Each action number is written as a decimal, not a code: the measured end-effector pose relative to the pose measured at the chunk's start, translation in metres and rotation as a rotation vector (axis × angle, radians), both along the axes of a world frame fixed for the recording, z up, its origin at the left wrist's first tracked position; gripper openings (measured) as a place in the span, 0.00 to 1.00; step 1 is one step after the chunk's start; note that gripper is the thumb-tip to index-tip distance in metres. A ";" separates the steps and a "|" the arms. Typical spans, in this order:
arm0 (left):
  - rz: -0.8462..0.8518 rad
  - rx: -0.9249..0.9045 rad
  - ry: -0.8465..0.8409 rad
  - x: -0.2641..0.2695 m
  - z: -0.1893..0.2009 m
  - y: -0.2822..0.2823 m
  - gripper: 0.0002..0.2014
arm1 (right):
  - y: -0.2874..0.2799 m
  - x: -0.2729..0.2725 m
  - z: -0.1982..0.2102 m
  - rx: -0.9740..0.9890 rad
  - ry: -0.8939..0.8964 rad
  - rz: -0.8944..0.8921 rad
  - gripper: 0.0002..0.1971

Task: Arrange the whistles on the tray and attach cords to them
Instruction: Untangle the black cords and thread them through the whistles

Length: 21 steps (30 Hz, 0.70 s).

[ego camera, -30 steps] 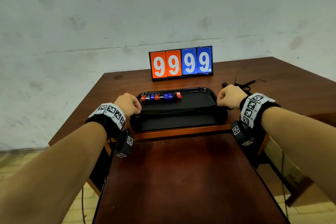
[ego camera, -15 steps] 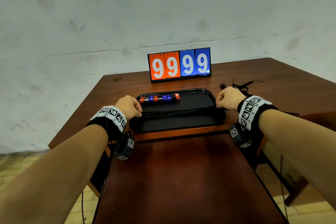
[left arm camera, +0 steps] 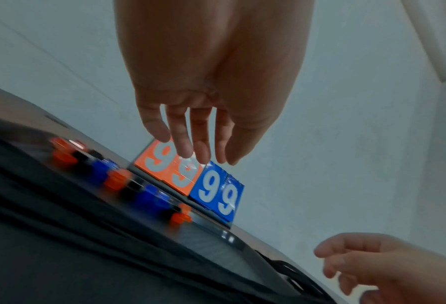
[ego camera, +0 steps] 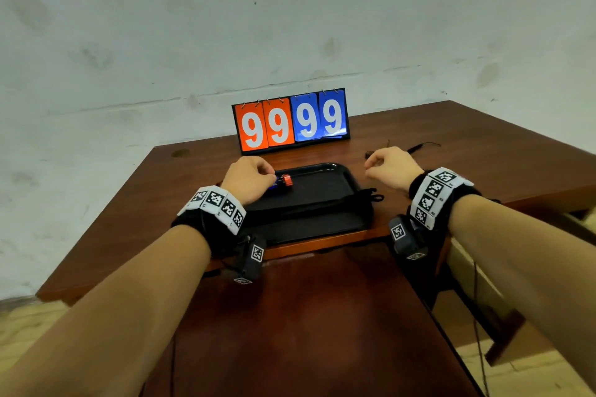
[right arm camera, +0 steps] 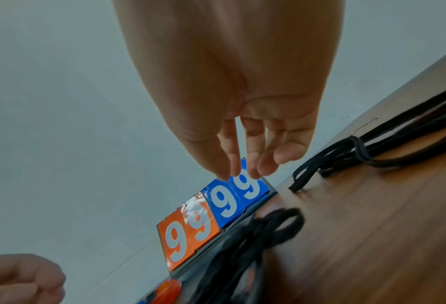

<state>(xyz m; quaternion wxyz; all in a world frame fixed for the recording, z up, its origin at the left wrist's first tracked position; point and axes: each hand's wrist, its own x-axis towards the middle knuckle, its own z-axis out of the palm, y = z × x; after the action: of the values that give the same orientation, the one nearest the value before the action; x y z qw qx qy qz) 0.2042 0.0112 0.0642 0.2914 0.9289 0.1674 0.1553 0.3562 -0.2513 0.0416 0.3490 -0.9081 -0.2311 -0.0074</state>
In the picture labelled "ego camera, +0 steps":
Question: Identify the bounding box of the person's right hand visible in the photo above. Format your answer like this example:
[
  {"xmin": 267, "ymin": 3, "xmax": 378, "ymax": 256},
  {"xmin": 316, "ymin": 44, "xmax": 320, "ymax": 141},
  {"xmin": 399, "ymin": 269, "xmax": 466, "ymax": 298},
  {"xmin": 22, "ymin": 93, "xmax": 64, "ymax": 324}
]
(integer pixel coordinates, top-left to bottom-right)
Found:
[{"xmin": 364, "ymin": 146, "xmax": 425, "ymax": 193}]

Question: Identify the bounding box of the person's left hand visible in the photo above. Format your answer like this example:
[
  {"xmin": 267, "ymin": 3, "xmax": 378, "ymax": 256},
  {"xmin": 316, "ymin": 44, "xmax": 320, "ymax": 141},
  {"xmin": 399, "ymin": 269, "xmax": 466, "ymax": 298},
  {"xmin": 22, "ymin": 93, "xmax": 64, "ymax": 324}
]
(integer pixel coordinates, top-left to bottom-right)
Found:
[{"xmin": 219, "ymin": 155, "xmax": 276, "ymax": 207}]

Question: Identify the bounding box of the bundle of black lanyards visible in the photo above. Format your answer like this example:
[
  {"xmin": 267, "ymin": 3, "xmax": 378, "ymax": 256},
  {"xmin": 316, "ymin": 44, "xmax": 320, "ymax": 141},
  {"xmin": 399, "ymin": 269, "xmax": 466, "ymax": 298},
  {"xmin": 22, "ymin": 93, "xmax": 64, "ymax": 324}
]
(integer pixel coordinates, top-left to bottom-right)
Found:
[
  {"xmin": 365, "ymin": 140, "xmax": 442, "ymax": 160},
  {"xmin": 244, "ymin": 187, "xmax": 385, "ymax": 230}
]

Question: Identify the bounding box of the black plastic tray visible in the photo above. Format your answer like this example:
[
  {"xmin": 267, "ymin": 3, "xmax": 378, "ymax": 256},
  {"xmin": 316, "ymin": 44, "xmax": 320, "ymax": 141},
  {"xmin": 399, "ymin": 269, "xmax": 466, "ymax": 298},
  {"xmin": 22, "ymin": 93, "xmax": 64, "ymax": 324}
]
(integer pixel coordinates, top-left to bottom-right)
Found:
[{"xmin": 237, "ymin": 163, "xmax": 376, "ymax": 248}]

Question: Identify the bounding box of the person's left forearm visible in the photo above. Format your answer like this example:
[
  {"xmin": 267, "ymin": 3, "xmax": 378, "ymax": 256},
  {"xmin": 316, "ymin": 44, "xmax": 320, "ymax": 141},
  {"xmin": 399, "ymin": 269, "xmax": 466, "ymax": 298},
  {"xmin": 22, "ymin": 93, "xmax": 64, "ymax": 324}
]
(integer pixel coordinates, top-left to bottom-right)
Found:
[{"xmin": 0, "ymin": 224, "xmax": 213, "ymax": 397}]

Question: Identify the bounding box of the person's right forearm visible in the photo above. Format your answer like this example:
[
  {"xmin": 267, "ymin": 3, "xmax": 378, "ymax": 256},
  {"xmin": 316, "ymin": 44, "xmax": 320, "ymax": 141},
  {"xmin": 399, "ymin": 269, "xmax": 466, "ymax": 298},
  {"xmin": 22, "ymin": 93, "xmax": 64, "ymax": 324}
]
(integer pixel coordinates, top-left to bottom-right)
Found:
[{"xmin": 448, "ymin": 194, "xmax": 596, "ymax": 391}]

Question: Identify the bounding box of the black white marker wristband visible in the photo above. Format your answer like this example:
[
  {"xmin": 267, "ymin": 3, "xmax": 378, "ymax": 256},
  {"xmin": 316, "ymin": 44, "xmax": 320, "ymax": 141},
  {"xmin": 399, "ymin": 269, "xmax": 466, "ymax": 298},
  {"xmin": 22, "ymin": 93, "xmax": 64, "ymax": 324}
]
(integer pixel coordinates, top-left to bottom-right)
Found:
[
  {"xmin": 408, "ymin": 167, "xmax": 483, "ymax": 231},
  {"xmin": 171, "ymin": 185, "xmax": 246, "ymax": 258}
]

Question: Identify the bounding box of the orange blue flip scoreboard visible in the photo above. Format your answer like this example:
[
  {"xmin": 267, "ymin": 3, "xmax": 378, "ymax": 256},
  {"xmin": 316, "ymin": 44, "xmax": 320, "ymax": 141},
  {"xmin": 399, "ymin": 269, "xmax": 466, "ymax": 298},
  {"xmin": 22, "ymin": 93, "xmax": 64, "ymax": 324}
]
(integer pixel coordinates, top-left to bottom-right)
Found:
[{"xmin": 231, "ymin": 88, "xmax": 351, "ymax": 154}]

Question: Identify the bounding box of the brown wooden desk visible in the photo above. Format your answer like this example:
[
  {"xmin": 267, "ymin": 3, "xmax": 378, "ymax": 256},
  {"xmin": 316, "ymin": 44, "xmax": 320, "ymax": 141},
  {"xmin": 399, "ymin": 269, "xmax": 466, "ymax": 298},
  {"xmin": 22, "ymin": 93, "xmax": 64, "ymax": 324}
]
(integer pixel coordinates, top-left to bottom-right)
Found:
[{"xmin": 36, "ymin": 100, "xmax": 596, "ymax": 307}]

